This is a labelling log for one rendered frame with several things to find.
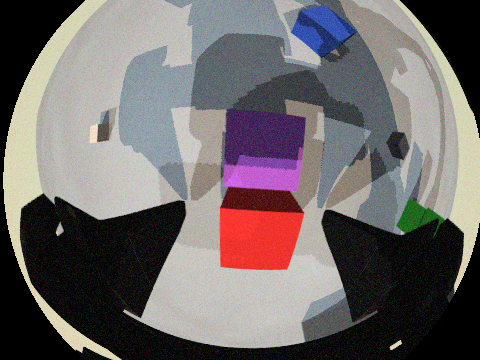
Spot red block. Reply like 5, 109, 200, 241
220, 187, 304, 271

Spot purple block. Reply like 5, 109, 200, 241
224, 109, 305, 192

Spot green block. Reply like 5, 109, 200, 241
420, 208, 444, 227
396, 199, 427, 233

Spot blue block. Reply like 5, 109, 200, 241
291, 5, 356, 57

